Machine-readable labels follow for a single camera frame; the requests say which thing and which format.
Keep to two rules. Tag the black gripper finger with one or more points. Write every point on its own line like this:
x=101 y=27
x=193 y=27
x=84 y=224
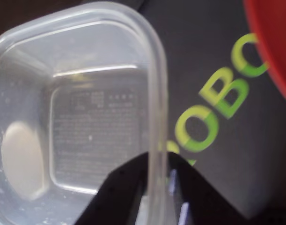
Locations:
x=199 y=199
x=119 y=192

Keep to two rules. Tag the clear square plastic container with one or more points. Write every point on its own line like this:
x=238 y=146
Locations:
x=86 y=58

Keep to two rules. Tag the large red bowl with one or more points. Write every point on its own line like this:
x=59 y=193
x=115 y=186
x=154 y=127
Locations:
x=273 y=35

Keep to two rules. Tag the grey WOWROBO mat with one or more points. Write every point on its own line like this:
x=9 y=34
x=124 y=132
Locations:
x=203 y=47

